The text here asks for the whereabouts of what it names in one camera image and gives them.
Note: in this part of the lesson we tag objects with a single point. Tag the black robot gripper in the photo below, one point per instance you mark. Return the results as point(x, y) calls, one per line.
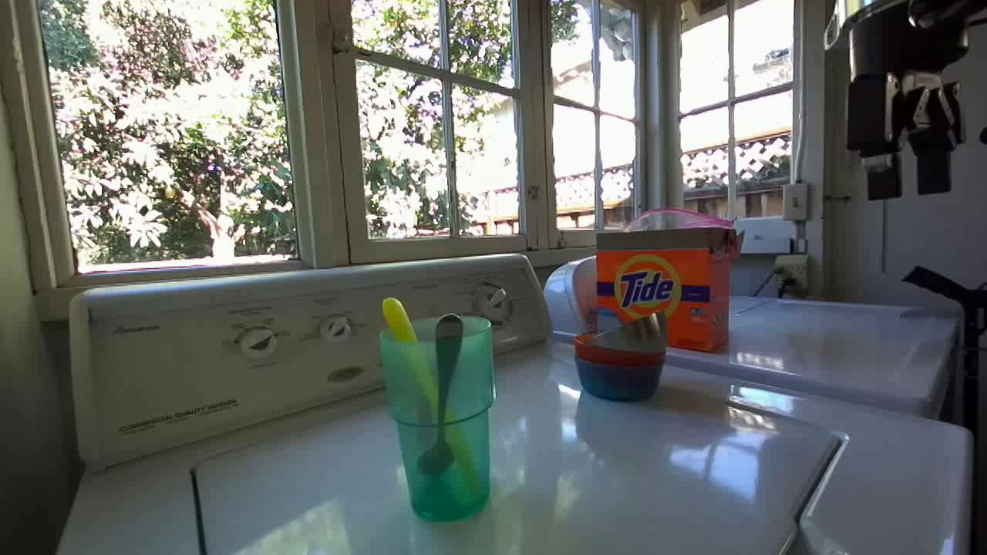
point(900, 53)

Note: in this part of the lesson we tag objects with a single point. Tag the silver metal bowl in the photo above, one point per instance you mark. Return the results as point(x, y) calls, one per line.
point(642, 335)

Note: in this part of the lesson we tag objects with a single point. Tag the orange plastic bowl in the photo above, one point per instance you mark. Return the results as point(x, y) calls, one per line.
point(590, 349)

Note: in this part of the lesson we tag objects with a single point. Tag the white dryer machine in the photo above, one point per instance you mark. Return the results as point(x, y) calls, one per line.
point(884, 355)

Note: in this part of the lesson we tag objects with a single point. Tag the orange Tide detergent box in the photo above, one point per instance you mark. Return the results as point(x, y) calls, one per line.
point(681, 277)

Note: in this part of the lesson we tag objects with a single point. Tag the blue plastic bowl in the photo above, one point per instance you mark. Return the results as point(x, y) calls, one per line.
point(619, 383)

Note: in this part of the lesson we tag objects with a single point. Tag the washer control knob right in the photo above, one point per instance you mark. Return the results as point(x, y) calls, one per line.
point(492, 303)

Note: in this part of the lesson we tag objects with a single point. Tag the washer control knob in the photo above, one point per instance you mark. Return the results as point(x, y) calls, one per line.
point(333, 329)
point(492, 303)
point(257, 344)

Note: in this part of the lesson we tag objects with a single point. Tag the green translucent plastic cup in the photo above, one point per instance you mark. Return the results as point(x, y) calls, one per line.
point(469, 404)

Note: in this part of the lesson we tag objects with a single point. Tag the yellow plastic spoon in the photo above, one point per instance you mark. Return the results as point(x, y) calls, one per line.
point(398, 323)

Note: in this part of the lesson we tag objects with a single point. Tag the grey metal spoon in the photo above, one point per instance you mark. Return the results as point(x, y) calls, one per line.
point(447, 338)

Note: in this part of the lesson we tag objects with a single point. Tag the washer control knob middle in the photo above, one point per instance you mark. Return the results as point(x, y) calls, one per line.
point(333, 329)

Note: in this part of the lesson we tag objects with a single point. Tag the washer control knob left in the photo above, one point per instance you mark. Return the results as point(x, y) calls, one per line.
point(257, 344)

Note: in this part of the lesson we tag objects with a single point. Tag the white washing machine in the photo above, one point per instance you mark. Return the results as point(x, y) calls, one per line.
point(193, 449)

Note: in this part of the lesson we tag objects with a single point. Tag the white wall outlet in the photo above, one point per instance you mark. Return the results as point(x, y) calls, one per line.
point(798, 203)

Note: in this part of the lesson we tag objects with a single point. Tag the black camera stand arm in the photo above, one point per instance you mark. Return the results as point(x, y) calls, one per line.
point(974, 303)

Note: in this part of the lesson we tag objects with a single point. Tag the white window frame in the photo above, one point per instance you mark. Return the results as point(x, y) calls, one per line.
point(162, 140)

